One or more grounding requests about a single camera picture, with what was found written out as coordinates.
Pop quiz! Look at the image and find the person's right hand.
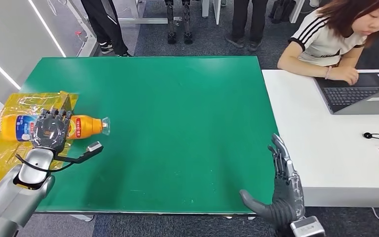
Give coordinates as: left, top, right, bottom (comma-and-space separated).
333, 65, 359, 86

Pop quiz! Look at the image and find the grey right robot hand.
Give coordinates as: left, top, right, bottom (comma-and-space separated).
239, 133, 305, 231

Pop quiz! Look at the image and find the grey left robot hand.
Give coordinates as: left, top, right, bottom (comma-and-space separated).
31, 109, 74, 155

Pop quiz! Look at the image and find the orange plastic bottle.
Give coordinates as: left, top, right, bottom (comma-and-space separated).
0, 114, 111, 142

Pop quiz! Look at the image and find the dark grey laptop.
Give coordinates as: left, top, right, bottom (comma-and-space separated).
313, 72, 379, 116

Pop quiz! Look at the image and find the seated person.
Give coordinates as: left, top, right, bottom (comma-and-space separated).
277, 0, 379, 86

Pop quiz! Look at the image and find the white desk leg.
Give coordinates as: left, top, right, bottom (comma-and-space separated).
289, 0, 304, 24

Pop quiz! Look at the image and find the standing person with dark shoes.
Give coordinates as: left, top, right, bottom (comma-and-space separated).
225, 0, 269, 53

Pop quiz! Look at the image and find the standing person with striped trousers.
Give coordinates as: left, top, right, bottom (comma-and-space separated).
80, 0, 133, 57

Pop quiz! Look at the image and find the white desk side panel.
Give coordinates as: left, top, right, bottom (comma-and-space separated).
201, 0, 222, 25

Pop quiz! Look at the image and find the black robot leg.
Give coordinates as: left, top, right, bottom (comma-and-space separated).
181, 0, 194, 45
164, 0, 178, 45

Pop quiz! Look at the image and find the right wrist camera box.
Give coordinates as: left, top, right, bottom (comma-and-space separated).
289, 216, 326, 237

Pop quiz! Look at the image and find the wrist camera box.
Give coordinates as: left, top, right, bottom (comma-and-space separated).
289, 216, 326, 237
54, 141, 105, 164

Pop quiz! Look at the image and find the black left camera cable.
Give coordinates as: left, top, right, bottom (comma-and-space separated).
15, 153, 76, 173

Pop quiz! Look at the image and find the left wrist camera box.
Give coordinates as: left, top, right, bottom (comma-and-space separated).
54, 141, 105, 164

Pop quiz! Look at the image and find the white slanted rail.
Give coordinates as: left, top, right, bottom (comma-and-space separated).
65, 0, 98, 57

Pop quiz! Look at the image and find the white desk frame bar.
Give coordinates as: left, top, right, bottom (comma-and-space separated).
117, 0, 183, 25

